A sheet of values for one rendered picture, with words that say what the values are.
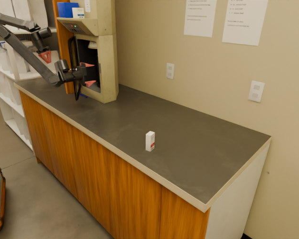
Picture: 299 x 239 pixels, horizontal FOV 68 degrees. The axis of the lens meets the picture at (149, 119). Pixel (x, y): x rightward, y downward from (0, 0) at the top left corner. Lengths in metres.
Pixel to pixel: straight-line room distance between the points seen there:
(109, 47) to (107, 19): 0.17
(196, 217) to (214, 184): 0.15
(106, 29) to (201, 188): 1.15
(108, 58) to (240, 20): 0.85
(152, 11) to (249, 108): 0.96
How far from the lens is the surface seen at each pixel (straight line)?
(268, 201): 1.69
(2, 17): 1.99
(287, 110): 1.39
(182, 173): 0.98
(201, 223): 1.00
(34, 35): 1.71
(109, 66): 1.63
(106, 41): 1.60
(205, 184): 0.95
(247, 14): 1.40
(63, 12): 1.69
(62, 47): 1.85
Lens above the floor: 1.56
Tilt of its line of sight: 26 degrees down
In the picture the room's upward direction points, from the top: 1 degrees clockwise
